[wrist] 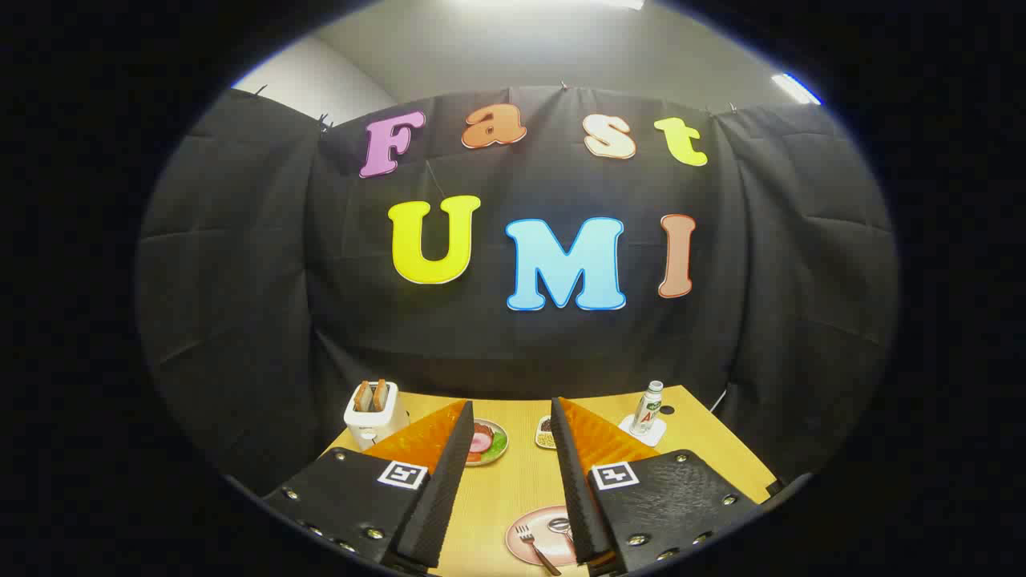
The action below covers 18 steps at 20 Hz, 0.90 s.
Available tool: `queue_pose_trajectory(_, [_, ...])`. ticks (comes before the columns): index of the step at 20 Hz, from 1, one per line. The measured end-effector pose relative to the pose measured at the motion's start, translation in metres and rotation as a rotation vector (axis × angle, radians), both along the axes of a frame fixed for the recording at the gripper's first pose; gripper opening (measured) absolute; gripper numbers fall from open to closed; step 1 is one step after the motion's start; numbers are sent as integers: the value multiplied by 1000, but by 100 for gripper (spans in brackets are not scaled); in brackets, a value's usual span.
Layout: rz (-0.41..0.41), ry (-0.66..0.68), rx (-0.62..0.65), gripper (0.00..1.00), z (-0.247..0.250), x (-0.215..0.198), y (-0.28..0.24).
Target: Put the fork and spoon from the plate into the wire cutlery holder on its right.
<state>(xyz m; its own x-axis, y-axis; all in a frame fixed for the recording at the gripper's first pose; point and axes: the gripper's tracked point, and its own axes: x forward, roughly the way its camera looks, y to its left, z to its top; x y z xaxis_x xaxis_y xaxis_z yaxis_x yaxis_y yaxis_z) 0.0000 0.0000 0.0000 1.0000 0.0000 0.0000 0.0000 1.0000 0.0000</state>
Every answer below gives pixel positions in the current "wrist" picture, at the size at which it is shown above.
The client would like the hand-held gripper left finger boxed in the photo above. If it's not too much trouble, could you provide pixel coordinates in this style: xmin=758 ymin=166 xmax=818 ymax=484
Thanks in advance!
xmin=263 ymin=399 xmax=475 ymax=571

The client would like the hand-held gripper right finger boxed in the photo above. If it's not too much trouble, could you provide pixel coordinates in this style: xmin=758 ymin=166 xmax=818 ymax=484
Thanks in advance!
xmin=550 ymin=397 xmax=761 ymax=575

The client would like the metal fork wooden handle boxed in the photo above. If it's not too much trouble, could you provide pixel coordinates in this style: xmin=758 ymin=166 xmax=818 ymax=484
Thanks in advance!
xmin=515 ymin=525 xmax=563 ymax=576

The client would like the round plate of food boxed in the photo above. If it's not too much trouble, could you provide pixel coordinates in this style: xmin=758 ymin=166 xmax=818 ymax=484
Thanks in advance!
xmin=465 ymin=418 xmax=509 ymax=467

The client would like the pink plate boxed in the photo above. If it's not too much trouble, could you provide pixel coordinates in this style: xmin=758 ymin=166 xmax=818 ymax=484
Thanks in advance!
xmin=505 ymin=505 xmax=584 ymax=567

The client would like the white square coaster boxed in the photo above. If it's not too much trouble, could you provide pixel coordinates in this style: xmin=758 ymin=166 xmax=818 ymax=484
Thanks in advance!
xmin=618 ymin=414 xmax=668 ymax=447

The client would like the white toaster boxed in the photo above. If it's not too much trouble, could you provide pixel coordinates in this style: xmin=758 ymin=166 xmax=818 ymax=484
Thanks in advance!
xmin=344 ymin=381 xmax=410 ymax=450

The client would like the white drink bottle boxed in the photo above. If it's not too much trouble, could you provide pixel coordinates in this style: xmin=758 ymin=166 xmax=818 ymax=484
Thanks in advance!
xmin=630 ymin=381 xmax=664 ymax=438

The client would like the ceiling light panel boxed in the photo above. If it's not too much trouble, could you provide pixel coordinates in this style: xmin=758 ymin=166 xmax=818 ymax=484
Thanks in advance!
xmin=771 ymin=72 xmax=822 ymax=107

